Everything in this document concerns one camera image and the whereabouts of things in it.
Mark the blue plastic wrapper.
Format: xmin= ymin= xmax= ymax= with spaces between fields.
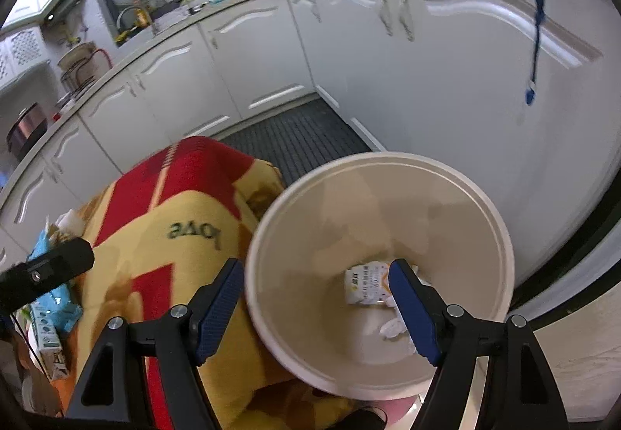
xmin=28 ymin=230 xmax=83 ymax=334

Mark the long white green box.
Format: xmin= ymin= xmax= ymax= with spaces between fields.
xmin=28 ymin=303 xmax=68 ymax=381

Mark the patterned paper food bag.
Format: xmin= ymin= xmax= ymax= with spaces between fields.
xmin=344 ymin=261 xmax=392 ymax=307

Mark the beige round trash bin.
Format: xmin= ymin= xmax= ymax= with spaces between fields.
xmin=245 ymin=152 xmax=515 ymax=400

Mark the chrome kitchen faucet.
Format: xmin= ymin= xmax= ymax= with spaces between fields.
xmin=116 ymin=4 xmax=159 ymax=35

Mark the red yellow orange blanket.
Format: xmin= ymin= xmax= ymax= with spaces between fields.
xmin=57 ymin=136 xmax=354 ymax=429

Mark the copper rice cooker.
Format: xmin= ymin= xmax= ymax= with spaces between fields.
xmin=6 ymin=102 xmax=47 ymax=161

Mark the black floor mat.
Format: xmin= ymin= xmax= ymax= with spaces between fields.
xmin=222 ymin=100 xmax=371 ymax=186

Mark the red wire dish rack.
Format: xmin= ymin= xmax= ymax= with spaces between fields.
xmin=57 ymin=42 xmax=113 ymax=93

